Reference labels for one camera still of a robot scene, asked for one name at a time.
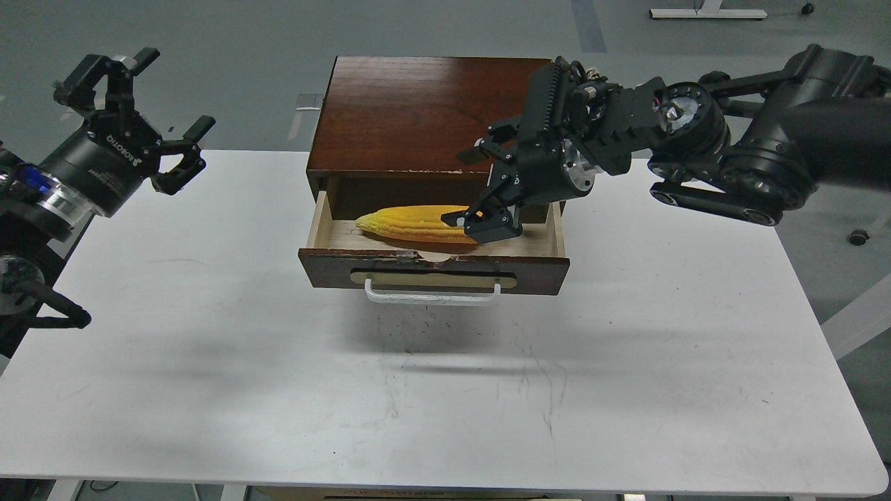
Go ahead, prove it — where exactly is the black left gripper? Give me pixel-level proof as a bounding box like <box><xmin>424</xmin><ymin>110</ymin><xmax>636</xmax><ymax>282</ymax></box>
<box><xmin>38</xmin><ymin>47</ymin><xmax>216</xmax><ymax>218</ymax></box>

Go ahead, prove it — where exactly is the white drawer handle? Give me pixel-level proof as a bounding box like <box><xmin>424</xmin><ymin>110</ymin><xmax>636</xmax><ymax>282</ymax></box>
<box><xmin>363</xmin><ymin>278</ymin><xmax>502</xmax><ymax>307</ymax></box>

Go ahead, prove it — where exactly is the light wood drawer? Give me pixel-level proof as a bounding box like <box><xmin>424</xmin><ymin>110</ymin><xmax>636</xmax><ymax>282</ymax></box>
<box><xmin>298</xmin><ymin>175</ymin><xmax>570</xmax><ymax>296</ymax></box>

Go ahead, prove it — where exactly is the white stand base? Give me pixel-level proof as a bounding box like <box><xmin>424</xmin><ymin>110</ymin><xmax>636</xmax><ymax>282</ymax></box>
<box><xmin>648</xmin><ymin>1</ymin><xmax>768</xmax><ymax>20</ymax></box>

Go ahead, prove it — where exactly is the yellow corn cob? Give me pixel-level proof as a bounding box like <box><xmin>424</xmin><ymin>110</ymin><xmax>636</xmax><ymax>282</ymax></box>
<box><xmin>354</xmin><ymin>204</ymin><xmax>477</xmax><ymax>245</ymax></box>

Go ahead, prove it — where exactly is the grey chair leg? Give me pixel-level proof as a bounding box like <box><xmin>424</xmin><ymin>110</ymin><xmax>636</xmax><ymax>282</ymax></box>
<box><xmin>846</xmin><ymin>208</ymin><xmax>890</xmax><ymax>246</ymax></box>

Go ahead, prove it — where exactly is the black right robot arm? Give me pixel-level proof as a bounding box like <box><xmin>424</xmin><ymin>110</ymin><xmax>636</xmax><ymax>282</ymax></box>
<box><xmin>441</xmin><ymin>45</ymin><xmax>889</xmax><ymax>244</ymax></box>

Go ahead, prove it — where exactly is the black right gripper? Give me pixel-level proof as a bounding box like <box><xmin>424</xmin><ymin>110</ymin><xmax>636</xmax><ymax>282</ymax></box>
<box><xmin>441</xmin><ymin>59</ymin><xmax>595</xmax><ymax>244</ymax></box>

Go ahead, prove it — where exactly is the dark wooden drawer cabinet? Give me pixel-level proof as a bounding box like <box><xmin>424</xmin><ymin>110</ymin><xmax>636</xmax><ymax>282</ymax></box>
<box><xmin>306</xmin><ymin>55</ymin><xmax>546</xmax><ymax>219</ymax></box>

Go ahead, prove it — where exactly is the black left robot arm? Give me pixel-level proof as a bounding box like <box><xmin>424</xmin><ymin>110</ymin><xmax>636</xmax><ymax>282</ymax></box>
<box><xmin>1</xmin><ymin>47</ymin><xmax>216</xmax><ymax>358</ymax></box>

